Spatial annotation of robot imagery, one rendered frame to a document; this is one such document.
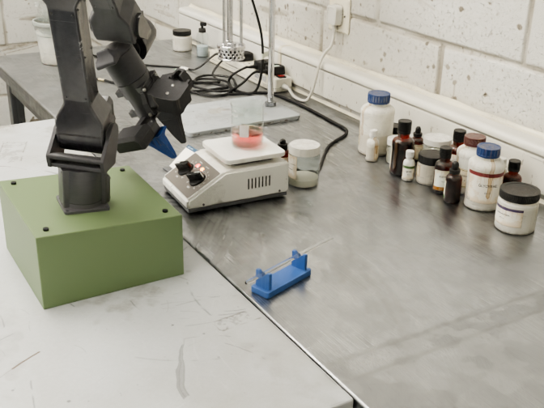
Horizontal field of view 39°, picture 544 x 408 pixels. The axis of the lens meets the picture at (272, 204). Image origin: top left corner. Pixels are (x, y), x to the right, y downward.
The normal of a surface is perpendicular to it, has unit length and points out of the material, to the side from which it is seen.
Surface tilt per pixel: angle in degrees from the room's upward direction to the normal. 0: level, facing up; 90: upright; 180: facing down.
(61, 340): 0
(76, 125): 98
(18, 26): 90
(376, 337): 0
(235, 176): 90
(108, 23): 127
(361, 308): 0
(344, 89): 90
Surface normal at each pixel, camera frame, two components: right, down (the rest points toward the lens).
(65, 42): -0.15, 0.65
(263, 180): 0.46, 0.36
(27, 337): 0.02, -0.91
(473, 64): -0.86, 0.19
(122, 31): -0.16, 0.87
